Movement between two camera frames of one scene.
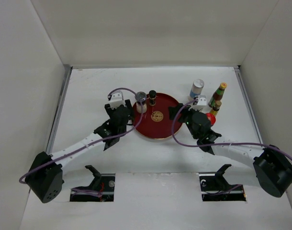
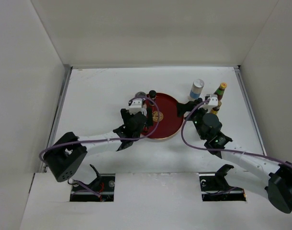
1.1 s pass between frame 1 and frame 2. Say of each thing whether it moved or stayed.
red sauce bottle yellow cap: stayed
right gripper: moved
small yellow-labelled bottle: stayed
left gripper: moved
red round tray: stayed
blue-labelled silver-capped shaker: stayed
